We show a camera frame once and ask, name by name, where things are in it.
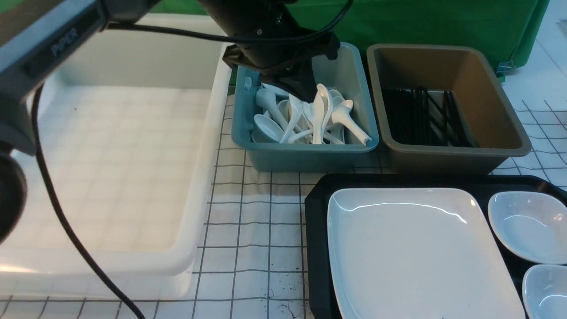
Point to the white ceramic soup spoon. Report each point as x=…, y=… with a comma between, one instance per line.
x=296, y=108

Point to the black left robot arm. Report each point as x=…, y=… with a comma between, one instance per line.
x=38, y=36

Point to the metal clamp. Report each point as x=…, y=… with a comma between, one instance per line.
x=504, y=68

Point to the white small bowl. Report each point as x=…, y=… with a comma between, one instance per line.
x=544, y=292

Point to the green cloth backdrop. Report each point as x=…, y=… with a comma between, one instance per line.
x=503, y=30

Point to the pile of black chopsticks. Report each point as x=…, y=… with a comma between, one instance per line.
x=426, y=117

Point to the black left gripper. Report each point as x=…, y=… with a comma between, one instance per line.
x=264, y=36

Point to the white rectangular rice plate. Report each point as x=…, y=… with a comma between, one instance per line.
x=416, y=253

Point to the black serving tray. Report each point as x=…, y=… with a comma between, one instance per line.
x=322, y=300

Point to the brown plastic bin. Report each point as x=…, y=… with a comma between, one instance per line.
x=487, y=112

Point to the pile of white spoons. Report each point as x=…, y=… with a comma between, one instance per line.
x=325, y=121

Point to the large white plastic tub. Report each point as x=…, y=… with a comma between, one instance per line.
x=130, y=128

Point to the white grid tablecloth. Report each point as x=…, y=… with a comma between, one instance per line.
x=251, y=256

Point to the white oval side dish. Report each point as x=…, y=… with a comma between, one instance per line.
x=531, y=225

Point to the blue plastic bin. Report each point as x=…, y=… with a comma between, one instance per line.
x=347, y=75

